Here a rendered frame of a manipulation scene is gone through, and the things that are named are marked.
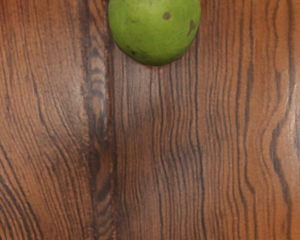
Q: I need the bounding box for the green spotted fruit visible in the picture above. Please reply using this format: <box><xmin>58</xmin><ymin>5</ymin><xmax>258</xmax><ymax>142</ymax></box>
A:
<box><xmin>107</xmin><ymin>0</ymin><xmax>202</xmax><ymax>67</ymax></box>

